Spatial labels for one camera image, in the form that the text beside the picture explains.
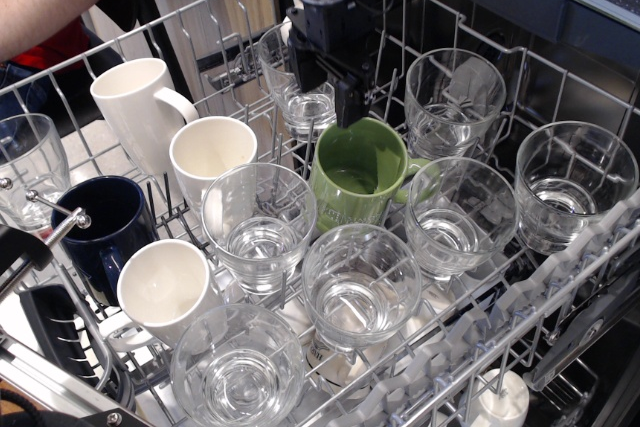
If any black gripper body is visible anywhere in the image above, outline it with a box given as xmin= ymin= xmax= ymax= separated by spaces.
xmin=288 ymin=0 xmax=381 ymax=80

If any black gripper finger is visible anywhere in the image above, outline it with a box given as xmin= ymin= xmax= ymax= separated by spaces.
xmin=334 ymin=74 xmax=374 ymax=128
xmin=288 ymin=41 xmax=329 ymax=93

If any green ceramic mug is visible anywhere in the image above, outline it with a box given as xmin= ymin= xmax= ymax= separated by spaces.
xmin=309 ymin=118 xmax=430 ymax=232

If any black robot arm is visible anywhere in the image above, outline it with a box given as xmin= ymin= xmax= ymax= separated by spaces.
xmin=287 ymin=0 xmax=380 ymax=128

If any clear glass back centre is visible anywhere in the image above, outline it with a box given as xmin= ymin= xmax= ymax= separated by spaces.
xmin=257 ymin=19 xmax=336 ymax=141

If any clear glass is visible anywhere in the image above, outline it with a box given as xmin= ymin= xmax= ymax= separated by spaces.
xmin=405 ymin=157 xmax=518 ymax=281
xmin=201 ymin=163 xmax=317 ymax=295
xmin=1 ymin=113 xmax=71 ymax=237
xmin=171 ymin=304 xmax=305 ymax=426
xmin=301 ymin=224 xmax=422 ymax=352
xmin=404 ymin=48 xmax=506 ymax=160
xmin=257 ymin=19 xmax=336 ymax=141
xmin=515 ymin=121 xmax=639 ymax=255

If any white mug at back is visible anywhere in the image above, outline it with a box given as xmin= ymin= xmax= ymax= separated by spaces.
xmin=280 ymin=0 xmax=304 ymax=44

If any clear glass back right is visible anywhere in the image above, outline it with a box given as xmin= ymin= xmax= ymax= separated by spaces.
xmin=404 ymin=48 xmax=506 ymax=160

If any clear glass centre left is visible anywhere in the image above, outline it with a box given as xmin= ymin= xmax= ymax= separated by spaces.
xmin=201 ymin=163 xmax=317 ymax=295

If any clear glass centre right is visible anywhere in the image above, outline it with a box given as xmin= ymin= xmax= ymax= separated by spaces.
xmin=405 ymin=157 xmax=518 ymax=281

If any clear glass front centre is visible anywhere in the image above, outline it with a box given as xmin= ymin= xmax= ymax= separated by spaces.
xmin=301 ymin=224 xmax=422 ymax=352

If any clear glass far right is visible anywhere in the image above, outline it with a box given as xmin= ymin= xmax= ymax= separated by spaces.
xmin=515 ymin=121 xmax=639 ymax=255

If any dark blue mug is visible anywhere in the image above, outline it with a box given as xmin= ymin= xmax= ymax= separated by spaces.
xmin=57 ymin=176 xmax=158 ymax=306

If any white mug front left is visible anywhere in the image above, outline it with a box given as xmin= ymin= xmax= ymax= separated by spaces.
xmin=100 ymin=239 xmax=223 ymax=352

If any clear glass far left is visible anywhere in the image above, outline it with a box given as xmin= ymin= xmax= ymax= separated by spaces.
xmin=1 ymin=113 xmax=71 ymax=237

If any clear glass front left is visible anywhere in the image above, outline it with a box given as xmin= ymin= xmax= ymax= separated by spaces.
xmin=171 ymin=304 xmax=305 ymax=426

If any black clamp with metal screw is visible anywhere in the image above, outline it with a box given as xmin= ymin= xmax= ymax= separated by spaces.
xmin=1 ymin=189 xmax=92 ymax=301

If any black plastic cutlery basket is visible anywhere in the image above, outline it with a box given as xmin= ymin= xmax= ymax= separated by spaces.
xmin=18 ymin=285 xmax=99 ymax=387

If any metal wire dishwasher rack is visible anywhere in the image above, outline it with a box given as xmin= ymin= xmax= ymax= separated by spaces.
xmin=1 ymin=0 xmax=639 ymax=426

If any cream cup without handle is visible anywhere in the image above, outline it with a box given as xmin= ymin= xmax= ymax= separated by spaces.
xmin=168 ymin=116 xmax=258 ymax=217

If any tall white mug with handle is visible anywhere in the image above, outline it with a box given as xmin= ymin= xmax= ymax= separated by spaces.
xmin=90 ymin=58 xmax=199 ymax=176

